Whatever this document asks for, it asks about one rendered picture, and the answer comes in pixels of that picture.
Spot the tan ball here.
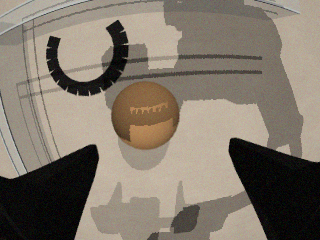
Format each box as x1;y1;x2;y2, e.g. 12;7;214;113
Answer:
111;81;180;150

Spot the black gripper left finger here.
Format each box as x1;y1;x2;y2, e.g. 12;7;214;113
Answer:
0;144;99;240

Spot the black arc segment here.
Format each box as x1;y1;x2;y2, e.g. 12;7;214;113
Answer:
113;45;129;57
47;58;60;72
111;31;129;45
50;67;65;82
47;36;61;49
57;74;72;90
104;64;122;83
87;79;101;95
67;79;80;95
78;82;89;96
97;73;113;91
46;48;58;60
106;20;124;35
110;55;127;71

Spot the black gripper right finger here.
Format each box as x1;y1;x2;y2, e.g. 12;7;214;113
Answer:
228;138;320;240

